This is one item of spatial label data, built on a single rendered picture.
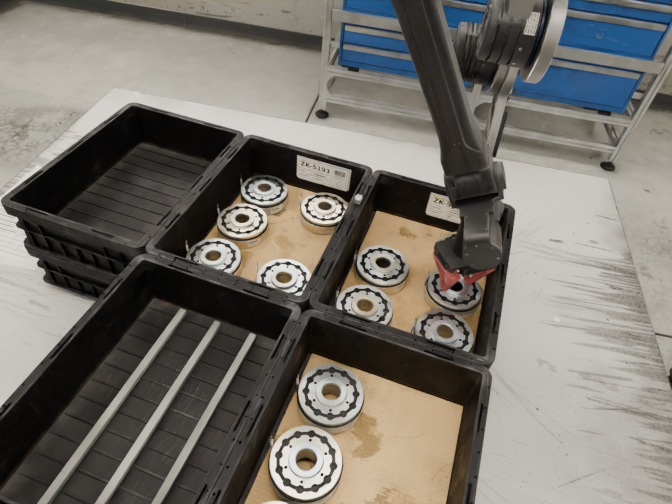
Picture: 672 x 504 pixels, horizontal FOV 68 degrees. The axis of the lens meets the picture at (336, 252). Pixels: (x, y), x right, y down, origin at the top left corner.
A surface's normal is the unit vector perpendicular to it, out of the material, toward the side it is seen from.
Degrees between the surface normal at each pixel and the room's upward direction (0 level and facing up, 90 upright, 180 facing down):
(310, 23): 90
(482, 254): 90
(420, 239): 0
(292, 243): 0
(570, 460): 0
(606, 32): 90
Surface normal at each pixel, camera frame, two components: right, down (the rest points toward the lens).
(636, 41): -0.20, 0.70
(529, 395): 0.08, -0.69
